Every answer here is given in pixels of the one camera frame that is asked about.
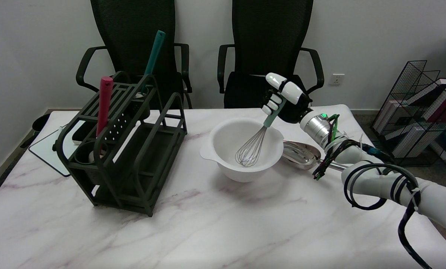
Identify stainless steel scoop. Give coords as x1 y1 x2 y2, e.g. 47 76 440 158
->
282 140 349 172

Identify black mesh office chair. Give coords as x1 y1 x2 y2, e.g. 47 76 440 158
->
76 0 193 109
217 0 325 109

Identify white cutting board black rim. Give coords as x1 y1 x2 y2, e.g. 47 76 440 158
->
29 120 96 177

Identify wire whisk with teal handle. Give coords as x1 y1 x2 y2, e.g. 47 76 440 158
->
235 98 287 167

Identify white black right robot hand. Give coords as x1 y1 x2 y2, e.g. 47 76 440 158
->
261 72 313 124

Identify dark red book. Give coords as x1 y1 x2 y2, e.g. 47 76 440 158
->
427 85 446 124

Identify teal utensil handle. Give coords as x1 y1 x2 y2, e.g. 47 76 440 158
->
140 31 166 94

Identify black wire book rack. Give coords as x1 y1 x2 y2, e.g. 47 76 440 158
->
371 60 446 167

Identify black round object on floor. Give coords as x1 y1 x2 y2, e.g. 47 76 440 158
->
32 113 52 133

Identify dark green dish rack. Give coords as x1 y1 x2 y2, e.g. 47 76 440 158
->
53 71 188 217

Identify red utensil handle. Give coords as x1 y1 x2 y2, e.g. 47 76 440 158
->
96 76 114 156

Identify white plastic mixing bowl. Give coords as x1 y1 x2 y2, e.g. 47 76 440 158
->
200 117 284 183

